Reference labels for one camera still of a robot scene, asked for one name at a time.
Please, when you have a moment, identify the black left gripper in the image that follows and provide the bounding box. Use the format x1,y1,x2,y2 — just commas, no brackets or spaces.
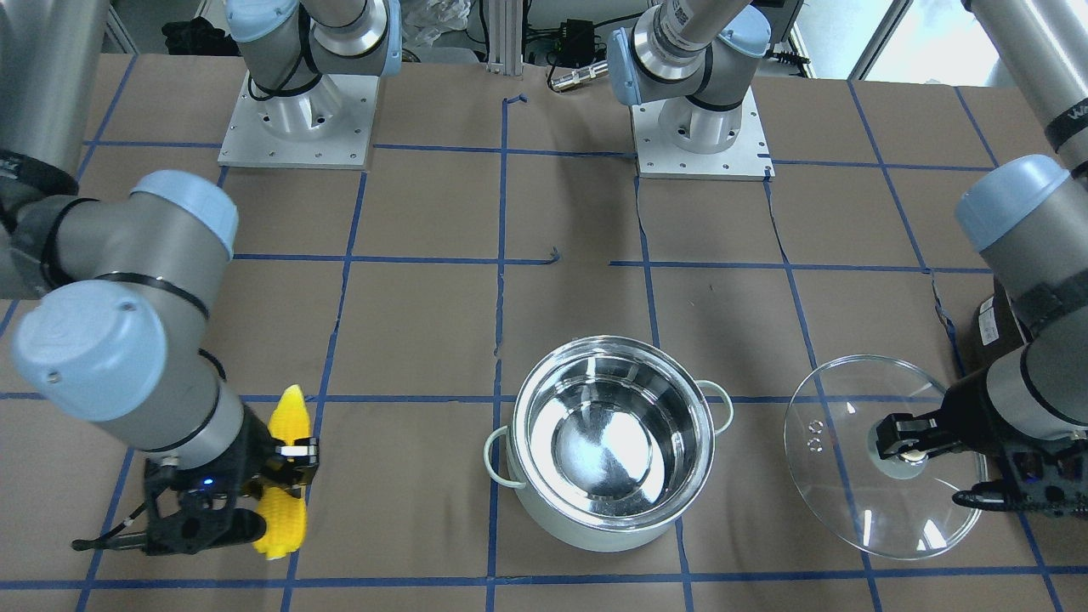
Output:
875,374,1087,519

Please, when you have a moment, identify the yellow corn cob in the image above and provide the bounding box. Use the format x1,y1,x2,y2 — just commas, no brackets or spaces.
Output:
254,384,311,561

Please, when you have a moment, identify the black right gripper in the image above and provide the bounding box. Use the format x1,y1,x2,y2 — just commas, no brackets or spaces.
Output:
71,406,320,553

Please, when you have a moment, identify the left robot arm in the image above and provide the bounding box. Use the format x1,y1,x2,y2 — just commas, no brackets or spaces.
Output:
866,1,1087,518

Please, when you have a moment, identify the aluminium frame post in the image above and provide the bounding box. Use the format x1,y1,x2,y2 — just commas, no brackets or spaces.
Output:
479,1,527,78

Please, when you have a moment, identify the silver metal connector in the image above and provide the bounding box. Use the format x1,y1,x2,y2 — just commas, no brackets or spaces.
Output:
548,59,609,93

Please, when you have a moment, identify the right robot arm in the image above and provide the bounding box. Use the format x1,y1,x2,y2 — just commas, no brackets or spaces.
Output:
3,1,319,560

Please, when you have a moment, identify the black power adapter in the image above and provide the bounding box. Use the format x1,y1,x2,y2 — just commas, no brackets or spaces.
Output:
556,19,595,57

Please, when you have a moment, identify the white electric cooking pot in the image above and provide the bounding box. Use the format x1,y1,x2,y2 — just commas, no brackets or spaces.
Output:
483,336,735,553

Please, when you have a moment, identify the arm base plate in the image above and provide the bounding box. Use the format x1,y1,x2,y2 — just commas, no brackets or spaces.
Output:
218,75,381,170
631,88,776,181

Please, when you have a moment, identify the glass pot lid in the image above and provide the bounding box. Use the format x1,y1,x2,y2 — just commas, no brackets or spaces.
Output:
784,354,989,560

